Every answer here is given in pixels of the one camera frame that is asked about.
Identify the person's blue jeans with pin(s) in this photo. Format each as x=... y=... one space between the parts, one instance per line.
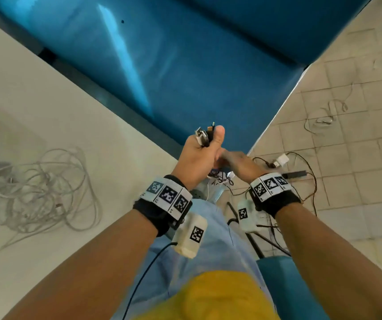
x=217 y=243

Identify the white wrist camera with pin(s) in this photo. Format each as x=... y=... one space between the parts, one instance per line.
x=251 y=224
x=186 y=246

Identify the white table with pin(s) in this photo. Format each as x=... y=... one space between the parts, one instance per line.
x=61 y=96

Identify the blue leather sofa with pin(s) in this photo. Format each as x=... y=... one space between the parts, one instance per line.
x=211 y=63

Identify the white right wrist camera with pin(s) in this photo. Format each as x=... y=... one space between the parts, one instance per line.
x=251 y=224

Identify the white plug adapter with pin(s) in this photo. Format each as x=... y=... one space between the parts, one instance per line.
x=281 y=160

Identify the black marker-tagged right wristband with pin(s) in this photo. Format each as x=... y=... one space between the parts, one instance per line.
x=284 y=204

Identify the black marker-tagged wristband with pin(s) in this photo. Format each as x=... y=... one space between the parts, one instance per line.
x=284 y=204
x=151 y=213

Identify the person's right forearm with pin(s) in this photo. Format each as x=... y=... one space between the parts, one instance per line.
x=327 y=263

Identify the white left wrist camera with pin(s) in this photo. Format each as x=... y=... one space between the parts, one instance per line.
x=186 y=246

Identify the person's yellow shirt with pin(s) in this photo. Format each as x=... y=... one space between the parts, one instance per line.
x=217 y=296

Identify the black rectangular hub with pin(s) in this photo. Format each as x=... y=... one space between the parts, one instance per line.
x=297 y=174

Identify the black marker-tagged left wristband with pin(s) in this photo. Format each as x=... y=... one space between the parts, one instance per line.
x=151 y=213

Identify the blue stool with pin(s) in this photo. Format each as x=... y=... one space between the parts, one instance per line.
x=287 y=289

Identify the person's left forearm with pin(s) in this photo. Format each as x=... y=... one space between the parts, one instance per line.
x=87 y=269

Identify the person's right hand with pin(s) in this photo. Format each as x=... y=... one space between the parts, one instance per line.
x=244 y=166

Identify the person's left hand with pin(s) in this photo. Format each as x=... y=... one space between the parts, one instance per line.
x=197 y=159

